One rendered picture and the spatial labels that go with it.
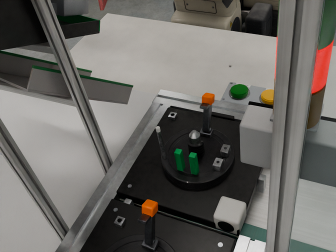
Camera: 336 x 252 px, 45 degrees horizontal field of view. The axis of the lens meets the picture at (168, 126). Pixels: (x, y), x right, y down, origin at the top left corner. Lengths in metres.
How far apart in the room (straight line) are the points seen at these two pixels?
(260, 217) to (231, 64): 0.53
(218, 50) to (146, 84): 0.25
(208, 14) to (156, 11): 1.73
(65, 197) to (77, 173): 0.07
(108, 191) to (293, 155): 0.44
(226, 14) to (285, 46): 1.14
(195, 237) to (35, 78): 0.37
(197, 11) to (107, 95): 0.75
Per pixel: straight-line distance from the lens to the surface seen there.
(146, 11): 3.25
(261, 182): 0.77
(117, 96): 0.87
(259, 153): 0.50
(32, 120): 1.17
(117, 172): 0.82
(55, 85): 0.74
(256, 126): 0.47
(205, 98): 0.76
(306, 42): 0.34
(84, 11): 0.79
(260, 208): 0.79
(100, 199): 0.80
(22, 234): 0.94
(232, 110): 0.90
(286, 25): 0.34
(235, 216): 0.69
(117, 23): 1.46
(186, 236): 0.70
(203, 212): 0.72
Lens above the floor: 1.58
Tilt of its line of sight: 45 degrees down
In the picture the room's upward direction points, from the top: 12 degrees counter-clockwise
